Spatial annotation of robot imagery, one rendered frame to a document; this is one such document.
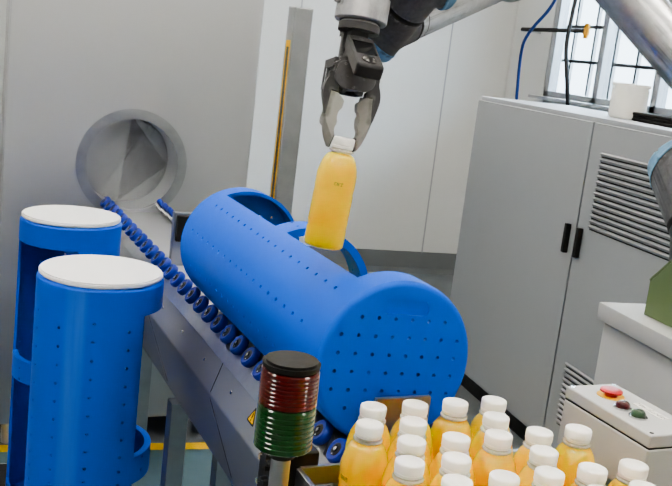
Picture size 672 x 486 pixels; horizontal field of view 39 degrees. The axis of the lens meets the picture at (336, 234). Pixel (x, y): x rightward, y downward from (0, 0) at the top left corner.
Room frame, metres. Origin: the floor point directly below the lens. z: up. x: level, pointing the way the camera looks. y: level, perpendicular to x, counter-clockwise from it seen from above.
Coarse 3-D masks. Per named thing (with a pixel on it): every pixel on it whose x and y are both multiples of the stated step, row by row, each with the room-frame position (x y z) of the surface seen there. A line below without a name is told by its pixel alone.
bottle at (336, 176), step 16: (336, 160) 1.57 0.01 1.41; (352, 160) 1.58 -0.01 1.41; (320, 176) 1.57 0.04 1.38; (336, 176) 1.56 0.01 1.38; (352, 176) 1.57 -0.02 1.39; (320, 192) 1.56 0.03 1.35; (336, 192) 1.56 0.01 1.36; (352, 192) 1.58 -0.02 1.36; (320, 208) 1.56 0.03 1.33; (336, 208) 1.56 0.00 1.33; (320, 224) 1.56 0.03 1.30; (336, 224) 1.56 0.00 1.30; (304, 240) 1.58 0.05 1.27; (320, 240) 1.55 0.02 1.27; (336, 240) 1.56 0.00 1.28
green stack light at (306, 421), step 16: (256, 416) 0.97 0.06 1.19; (272, 416) 0.94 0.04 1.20; (288, 416) 0.94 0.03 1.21; (304, 416) 0.95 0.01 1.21; (256, 432) 0.96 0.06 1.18; (272, 432) 0.94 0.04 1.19; (288, 432) 0.94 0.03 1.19; (304, 432) 0.95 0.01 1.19; (272, 448) 0.94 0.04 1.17; (288, 448) 0.94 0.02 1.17; (304, 448) 0.95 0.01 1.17
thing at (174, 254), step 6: (174, 216) 2.66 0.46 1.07; (180, 216) 2.65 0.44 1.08; (186, 216) 2.66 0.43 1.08; (174, 222) 2.66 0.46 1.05; (180, 222) 2.65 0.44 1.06; (174, 228) 2.66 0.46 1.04; (180, 228) 2.65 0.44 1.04; (174, 234) 2.66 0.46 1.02; (180, 234) 2.65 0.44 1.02; (174, 240) 2.66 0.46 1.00; (180, 240) 2.65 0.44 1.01; (174, 246) 2.66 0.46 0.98; (174, 252) 2.66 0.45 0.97; (180, 252) 2.67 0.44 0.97; (174, 258) 2.66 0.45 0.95; (180, 258) 2.67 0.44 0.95; (180, 264) 2.67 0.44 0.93
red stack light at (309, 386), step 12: (264, 372) 0.96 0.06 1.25; (264, 384) 0.96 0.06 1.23; (276, 384) 0.94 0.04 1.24; (288, 384) 0.94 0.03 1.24; (300, 384) 0.94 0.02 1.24; (312, 384) 0.95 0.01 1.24; (264, 396) 0.95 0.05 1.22; (276, 396) 0.94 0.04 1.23; (288, 396) 0.94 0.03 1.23; (300, 396) 0.94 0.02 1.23; (312, 396) 0.96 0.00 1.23; (276, 408) 0.94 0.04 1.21; (288, 408) 0.94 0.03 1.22; (300, 408) 0.95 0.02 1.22; (312, 408) 0.96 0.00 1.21
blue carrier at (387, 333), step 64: (256, 192) 2.25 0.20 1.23; (192, 256) 2.13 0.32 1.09; (256, 256) 1.82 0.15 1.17; (320, 256) 1.67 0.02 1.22; (256, 320) 1.71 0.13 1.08; (320, 320) 1.48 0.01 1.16; (384, 320) 1.49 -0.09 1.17; (448, 320) 1.54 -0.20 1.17; (320, 384) 1.45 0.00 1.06; (384, 384) 1.50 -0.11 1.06; (448, 384) 1.55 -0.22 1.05
